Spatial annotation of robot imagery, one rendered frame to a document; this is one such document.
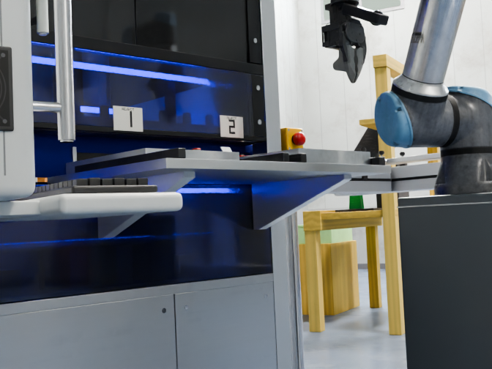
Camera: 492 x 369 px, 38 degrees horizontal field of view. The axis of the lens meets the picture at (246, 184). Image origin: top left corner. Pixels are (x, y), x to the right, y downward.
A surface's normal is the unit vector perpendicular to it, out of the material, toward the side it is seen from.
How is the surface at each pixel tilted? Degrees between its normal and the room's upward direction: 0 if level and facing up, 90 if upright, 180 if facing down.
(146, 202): 90
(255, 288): 90
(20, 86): 90
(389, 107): 96
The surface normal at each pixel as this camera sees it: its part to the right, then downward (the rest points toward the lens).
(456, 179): -0.59, -0.32
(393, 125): -0.95, 0.14
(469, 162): -0.26, -0.34
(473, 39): -0.50, -0.02
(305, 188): -0.74, 0.00
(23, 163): 0.56, -0.07
